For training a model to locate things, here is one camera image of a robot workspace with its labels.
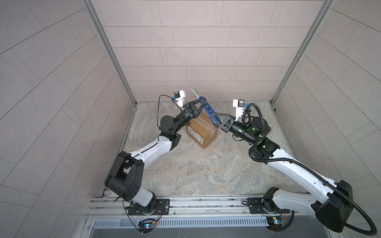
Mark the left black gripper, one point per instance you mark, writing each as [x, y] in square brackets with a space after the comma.
[186, 116]

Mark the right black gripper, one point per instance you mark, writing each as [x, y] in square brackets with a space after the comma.
[229, 119]

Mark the blue utility knife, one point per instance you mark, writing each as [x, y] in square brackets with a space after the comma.
[208, 109]

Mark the brown taped cardboard box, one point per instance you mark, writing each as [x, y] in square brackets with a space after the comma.
[202, 130]

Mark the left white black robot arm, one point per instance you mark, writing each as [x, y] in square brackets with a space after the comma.
[125, 175]

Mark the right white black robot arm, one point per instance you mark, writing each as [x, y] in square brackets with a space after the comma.
[331, 202]

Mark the right green circuit board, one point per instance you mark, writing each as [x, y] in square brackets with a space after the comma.
[274, 222]

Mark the green circuit board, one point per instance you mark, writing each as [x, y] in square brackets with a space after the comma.
[146, 226]
[274, 222]

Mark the left green circuit board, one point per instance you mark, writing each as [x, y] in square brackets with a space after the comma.
[146, 226]

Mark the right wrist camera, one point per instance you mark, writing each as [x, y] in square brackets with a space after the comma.
[239, 106]

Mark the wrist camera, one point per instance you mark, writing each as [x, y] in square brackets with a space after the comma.
[179, 98]
[239, 106]

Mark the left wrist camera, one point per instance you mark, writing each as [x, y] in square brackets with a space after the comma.
[179, 98]

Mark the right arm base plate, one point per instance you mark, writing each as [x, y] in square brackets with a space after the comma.
[258, 206]

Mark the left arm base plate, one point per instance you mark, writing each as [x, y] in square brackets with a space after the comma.
[158, 207]

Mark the aluminium front rail frame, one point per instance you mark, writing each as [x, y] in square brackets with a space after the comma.
[221, 216]

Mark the left aluminium corner post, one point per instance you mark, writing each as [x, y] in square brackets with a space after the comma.
[88, 5]

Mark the aluminium corner post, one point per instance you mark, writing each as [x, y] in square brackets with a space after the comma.
[320, 17]
[88, 5]

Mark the right aluminium corner post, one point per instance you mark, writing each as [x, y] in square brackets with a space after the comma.
[320, 17]

